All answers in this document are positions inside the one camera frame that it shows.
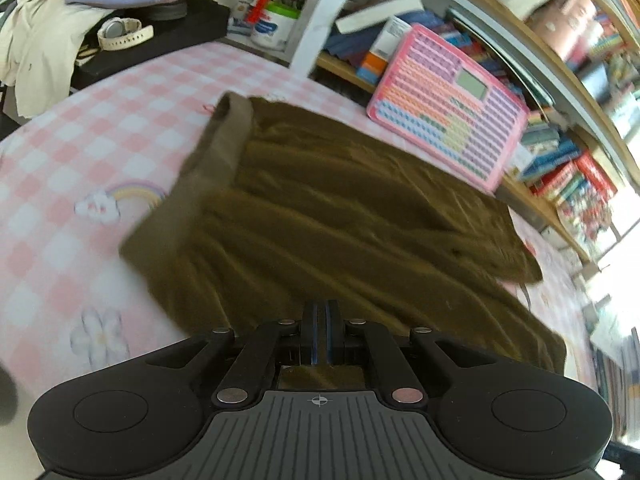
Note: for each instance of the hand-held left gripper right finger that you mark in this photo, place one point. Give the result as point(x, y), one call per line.
point(331, 335)

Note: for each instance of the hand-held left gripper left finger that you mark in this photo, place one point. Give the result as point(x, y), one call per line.
point(312, 335)

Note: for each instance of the brown velvet garment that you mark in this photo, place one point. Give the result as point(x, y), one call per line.
point(325, 210)

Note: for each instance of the pink learning tablet toy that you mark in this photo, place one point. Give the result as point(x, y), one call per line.
point(440, 110)

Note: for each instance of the wooden bookshelf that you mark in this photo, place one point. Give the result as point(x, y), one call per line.
point(340, 62)

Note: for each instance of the row of shelf books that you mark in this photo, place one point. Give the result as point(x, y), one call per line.
point(550, 150)

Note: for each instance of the pink checked cartoon desk mat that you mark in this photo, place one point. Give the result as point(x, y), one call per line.
point(75, 160)

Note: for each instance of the dark blue folders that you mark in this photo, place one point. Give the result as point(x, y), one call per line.
point(350, 40)

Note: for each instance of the white orange small box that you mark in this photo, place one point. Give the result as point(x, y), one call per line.
point(392, 37)

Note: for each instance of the white pen holder jar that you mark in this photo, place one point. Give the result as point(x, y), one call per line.
point(272, 27)

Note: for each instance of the thick white book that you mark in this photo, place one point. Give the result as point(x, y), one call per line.
point(380, 10)

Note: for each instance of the black box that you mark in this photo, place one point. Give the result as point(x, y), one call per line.
point(165, 35)

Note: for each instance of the white wristwatch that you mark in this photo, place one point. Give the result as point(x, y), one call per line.
point(117, 30)

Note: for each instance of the pink storage box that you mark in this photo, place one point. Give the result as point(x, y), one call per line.
point(565, 20)

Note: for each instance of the cream garment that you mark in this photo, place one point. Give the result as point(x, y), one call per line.
point(40, 45)

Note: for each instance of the white shelf post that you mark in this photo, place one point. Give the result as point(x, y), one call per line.
point(312, 25)

